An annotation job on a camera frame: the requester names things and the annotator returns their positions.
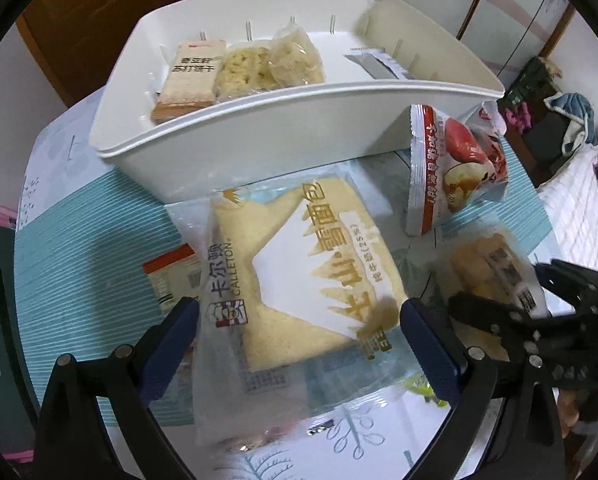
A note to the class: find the red and white snack packet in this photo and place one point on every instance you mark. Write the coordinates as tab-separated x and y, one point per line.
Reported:
486	117

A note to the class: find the brown cake packet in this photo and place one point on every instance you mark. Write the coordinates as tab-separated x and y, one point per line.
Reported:
484	260

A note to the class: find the plaid blanket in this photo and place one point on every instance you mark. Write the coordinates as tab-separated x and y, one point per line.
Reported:
574	210

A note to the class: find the blue cloth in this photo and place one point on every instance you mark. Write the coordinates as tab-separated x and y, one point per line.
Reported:
574	110

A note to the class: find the white and brown cracker packet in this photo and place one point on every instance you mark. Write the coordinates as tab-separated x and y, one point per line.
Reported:
189	80

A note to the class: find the pink toy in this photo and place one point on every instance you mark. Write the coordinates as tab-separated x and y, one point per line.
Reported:
519	117

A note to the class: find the red apple print packet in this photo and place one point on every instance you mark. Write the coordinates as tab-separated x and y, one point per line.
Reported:
454	160

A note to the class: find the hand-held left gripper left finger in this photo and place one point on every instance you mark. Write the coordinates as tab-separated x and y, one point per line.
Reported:
171	342

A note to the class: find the yellow bread packet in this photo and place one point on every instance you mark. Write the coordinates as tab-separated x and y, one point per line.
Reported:
299	270

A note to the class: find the yellow puffed rice packet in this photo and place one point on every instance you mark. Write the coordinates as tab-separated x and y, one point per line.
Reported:
244	72

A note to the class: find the green snack packet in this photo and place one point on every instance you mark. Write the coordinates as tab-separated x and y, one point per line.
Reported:
416	386

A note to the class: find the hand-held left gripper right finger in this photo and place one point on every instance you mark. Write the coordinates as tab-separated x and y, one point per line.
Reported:
431	347

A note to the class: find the wooden door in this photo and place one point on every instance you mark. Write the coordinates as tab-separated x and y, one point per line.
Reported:
64	35

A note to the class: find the grey foil sachet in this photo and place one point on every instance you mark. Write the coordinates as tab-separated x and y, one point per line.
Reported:
379	65

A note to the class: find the pale puffed rice packet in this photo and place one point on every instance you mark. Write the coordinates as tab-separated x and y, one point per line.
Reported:
296	57

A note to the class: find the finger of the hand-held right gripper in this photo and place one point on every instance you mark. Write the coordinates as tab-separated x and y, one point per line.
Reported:
579	287
499	317

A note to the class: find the orange and white stick packet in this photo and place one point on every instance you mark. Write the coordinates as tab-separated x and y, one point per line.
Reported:
171	270

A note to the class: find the white plastic bin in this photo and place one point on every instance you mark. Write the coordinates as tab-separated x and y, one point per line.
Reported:
279	125

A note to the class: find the dark bag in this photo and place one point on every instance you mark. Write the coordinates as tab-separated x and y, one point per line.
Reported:
529	80

